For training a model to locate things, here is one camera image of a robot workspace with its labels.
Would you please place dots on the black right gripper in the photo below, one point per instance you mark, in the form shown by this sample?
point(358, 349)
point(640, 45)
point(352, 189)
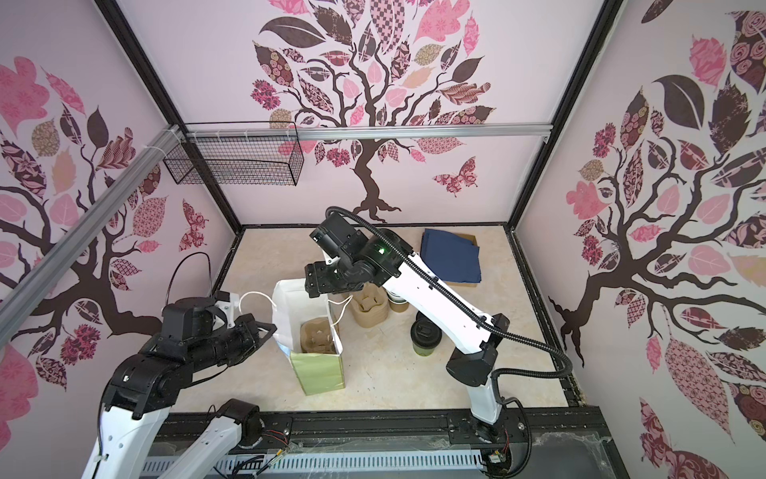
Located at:
point(320, 280)

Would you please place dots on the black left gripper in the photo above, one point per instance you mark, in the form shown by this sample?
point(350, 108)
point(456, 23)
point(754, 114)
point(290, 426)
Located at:
point(249, 327)

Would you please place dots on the single cardboard cup carrier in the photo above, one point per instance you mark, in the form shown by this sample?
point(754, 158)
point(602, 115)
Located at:
point(316, 337)

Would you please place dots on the white paper takeout bag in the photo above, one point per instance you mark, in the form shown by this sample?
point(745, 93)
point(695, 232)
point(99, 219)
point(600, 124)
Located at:
point(290, 308)

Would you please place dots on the black cup lid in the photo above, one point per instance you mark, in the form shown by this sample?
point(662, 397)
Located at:
point(424, 331)

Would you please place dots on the white green paper cup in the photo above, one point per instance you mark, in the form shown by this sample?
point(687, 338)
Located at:
point(424, 350)

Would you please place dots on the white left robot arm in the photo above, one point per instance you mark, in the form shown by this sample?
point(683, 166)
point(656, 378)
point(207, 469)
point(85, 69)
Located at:
point(197, 333)

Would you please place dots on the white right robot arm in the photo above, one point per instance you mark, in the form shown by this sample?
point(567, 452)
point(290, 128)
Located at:
point(355, 256)

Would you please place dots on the stacked paper cups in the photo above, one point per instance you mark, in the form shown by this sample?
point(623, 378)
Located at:
point(397, 303)

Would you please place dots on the blue napkin stack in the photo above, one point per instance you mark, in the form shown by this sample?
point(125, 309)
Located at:
point(450, 254)

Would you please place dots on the brown cardboard napkin box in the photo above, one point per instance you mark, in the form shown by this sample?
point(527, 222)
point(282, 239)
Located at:
point(467, 239)

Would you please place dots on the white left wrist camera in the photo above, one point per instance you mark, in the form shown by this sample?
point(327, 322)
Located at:
point(230, 305)

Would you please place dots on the white slotted cable duct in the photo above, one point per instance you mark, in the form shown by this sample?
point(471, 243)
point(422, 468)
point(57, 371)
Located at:
point(315, 464)

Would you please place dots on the black wire basket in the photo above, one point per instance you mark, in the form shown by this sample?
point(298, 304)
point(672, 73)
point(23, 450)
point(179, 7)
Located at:
point(259, 153)

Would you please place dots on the aluminium rail back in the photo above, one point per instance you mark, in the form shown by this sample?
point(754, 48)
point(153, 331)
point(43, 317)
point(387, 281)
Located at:
point(376, 133)

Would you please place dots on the aluminium rail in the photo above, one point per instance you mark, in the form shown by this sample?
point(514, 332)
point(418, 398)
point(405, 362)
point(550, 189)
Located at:
point(24, 298)
point(376, 133)

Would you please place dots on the aluminium rail left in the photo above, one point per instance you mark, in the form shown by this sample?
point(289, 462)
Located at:
point(24, 298)

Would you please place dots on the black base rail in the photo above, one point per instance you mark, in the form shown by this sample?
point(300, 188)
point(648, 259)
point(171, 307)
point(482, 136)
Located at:
point(528, 443)

